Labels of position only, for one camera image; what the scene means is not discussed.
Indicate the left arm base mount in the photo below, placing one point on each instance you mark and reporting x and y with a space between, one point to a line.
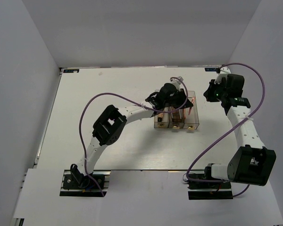
75 184

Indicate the blue left corner label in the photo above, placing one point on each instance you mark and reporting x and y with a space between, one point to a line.
71 71

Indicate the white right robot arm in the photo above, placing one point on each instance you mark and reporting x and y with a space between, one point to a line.
253 162

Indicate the blue corner label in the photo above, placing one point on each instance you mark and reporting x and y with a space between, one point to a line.
71 71
210 69

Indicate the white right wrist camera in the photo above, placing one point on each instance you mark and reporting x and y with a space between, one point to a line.
222 73

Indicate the blue right corner label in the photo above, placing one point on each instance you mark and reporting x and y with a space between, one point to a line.
210 69

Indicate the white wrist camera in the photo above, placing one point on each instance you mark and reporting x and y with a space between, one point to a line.
176 81
222 73

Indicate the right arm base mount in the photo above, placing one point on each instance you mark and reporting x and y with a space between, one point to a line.
208 191

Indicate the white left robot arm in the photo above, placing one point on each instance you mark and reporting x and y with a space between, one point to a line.
110 124

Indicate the clear three-compartment organizer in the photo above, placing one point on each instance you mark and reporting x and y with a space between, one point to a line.
186 118

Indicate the square foundation bottle black pump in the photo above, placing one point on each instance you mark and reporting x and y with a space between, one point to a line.
161 117

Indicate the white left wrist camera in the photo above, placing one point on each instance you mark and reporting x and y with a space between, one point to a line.
176 81

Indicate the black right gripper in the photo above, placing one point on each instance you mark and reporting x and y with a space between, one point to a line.
208 93

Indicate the black-cased brown eyeshadow palette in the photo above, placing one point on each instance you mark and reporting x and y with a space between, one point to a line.
176 116

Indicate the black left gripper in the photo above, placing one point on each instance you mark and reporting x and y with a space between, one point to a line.
181 94

